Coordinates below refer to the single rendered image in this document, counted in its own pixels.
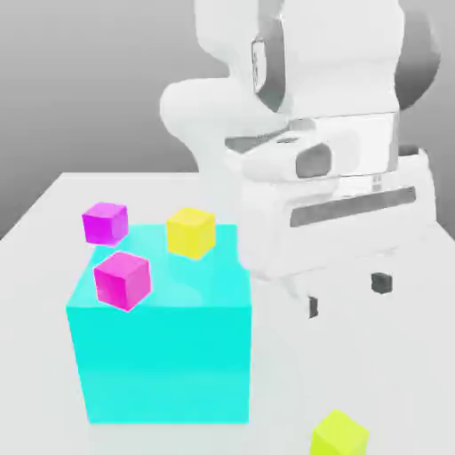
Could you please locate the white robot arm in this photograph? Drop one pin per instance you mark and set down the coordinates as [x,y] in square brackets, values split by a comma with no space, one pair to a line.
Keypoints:
[330,64]

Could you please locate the small lime cube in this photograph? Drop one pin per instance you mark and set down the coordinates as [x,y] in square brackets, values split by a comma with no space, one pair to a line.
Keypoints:
[337,435]

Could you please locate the large cyan box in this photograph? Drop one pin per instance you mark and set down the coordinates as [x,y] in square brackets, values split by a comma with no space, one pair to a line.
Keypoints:
[163,362]

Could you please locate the small magenta cube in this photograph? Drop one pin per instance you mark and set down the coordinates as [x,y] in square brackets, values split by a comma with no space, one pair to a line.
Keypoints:
[105,224]
[122,280]

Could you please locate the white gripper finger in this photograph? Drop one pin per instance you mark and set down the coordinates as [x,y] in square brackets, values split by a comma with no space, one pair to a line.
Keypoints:
[381,283]
[312,305]

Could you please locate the small yellow cube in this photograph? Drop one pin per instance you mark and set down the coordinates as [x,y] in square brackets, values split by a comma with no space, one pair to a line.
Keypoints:
[190,233]

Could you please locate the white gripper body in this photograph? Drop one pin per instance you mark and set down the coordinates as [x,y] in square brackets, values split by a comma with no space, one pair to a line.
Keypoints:
[348,241]

